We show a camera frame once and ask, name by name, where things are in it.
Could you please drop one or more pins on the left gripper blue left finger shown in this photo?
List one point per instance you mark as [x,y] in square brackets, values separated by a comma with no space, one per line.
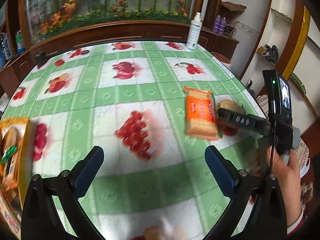
[85,170]

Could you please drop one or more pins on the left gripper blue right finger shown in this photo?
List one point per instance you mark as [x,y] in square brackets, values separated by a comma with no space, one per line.
[223,171]

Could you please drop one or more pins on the orange-edged cracker pack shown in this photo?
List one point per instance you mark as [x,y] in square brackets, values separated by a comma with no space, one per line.
[200,114]

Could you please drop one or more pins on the small round biscuit pack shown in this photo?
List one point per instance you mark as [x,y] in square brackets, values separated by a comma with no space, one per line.
[230,106]

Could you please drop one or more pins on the green-edged soda cracker pack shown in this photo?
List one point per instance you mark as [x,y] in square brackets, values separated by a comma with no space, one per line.
[9,159]

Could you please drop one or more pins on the person's right hand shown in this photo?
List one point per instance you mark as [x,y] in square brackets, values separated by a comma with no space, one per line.
[288,176]

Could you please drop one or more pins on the green fruit pattern tablecloth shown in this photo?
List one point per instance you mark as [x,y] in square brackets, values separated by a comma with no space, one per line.
[128,98]

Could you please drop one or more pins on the yellow rimmed white tray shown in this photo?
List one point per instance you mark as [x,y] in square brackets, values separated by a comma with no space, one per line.
[13,191]

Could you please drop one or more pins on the black small cup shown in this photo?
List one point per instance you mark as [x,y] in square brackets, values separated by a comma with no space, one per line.
[40,59]

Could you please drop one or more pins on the purple bottles pair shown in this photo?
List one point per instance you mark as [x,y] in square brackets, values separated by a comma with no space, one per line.
[219,24]

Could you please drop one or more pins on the white spray bottle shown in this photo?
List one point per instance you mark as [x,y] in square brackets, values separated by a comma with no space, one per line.
[194,31]

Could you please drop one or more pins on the glass flower display panel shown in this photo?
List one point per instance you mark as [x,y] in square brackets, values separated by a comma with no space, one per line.
[48,18]

